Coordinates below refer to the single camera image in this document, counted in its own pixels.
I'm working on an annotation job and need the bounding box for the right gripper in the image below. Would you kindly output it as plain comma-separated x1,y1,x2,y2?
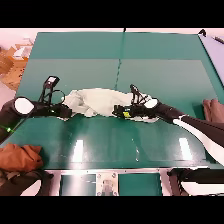
112,104,135,120

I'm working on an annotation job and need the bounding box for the brown cardboard box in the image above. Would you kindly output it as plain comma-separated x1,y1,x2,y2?
0,45,30,92

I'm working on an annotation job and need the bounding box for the orange-brown garment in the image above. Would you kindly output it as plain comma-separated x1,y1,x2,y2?
0,143,45,173

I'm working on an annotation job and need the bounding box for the silver frame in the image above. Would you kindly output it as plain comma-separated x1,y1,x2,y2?
44,167,224,197

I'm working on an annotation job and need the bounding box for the dark brown garment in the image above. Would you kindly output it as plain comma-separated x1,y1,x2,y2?
202,98,224,124

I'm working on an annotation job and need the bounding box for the pale cream shirt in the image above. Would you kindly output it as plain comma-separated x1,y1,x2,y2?
61,87,161,124

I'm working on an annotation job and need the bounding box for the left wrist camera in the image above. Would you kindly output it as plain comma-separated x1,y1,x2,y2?
37,75,67,105

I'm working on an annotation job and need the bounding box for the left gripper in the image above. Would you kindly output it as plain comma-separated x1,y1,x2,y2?
51,104,73,119

